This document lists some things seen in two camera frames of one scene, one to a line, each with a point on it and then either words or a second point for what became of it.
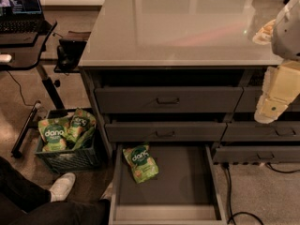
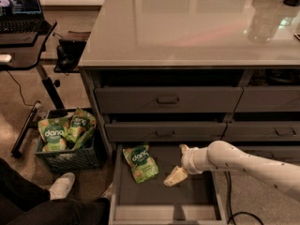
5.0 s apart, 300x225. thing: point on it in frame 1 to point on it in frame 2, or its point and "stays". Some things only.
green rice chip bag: x=142 y=165 stays
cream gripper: x=287 y=34 to x=188 y=160
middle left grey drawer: x=165 y=131 stays
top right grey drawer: x=249 y=97 stays
